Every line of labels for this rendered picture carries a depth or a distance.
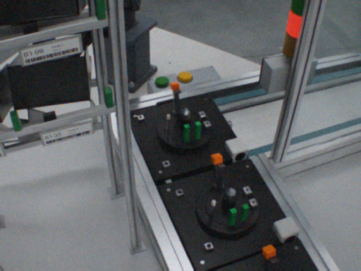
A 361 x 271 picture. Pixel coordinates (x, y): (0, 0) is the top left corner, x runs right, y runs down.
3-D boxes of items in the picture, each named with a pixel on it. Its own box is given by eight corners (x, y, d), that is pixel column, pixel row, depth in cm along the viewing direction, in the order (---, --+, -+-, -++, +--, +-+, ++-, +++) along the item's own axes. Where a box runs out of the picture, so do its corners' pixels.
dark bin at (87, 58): (35, 73, 94) (31, 41, 91) (92, 65, 96) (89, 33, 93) (13, 111, 68) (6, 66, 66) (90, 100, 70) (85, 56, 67)
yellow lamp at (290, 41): (278, 47, 90) (281, 27, 86) (297, 44, 91) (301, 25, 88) (290, 61, 87) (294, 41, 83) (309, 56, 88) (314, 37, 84)
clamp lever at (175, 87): (172, 110, 114) (169, 82, 111) (180, 108, 115) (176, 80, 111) (177, 115, 111) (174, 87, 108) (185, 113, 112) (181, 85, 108)
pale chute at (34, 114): (49, 130, 110) (47, 113, 109) (99, 124, 111) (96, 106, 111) (29, 130, 82) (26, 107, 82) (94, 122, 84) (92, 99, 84)
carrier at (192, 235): (157, 190, 102) (156, 154, 93) (249, 164, 108) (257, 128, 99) (197, 278, 87) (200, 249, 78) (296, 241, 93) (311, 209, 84)
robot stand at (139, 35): (123, 57, 153) (120, 8, 138) (158, 70, 148) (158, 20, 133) (97, 79, 144) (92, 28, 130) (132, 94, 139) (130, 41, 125)
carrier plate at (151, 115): (125, 118, 118) (125, 112, 117) (209, 98, 125) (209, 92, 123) (155, 185, 103) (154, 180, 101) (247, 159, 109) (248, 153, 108)
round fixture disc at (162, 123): (149, 121, 115) (149, 115, 114) (199, 109, 119) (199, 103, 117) (168, 159, 106) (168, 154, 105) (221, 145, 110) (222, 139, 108)
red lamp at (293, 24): (281, 27, 86) (285, 7, 83) (301, 24, 88) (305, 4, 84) (294, 40, 83) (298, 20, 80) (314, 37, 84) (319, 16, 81)
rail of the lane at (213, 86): (106, 131, 127) (102, 103, 120) (348, 73, 151) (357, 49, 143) (111, 145, 124) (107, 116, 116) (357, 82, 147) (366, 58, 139)
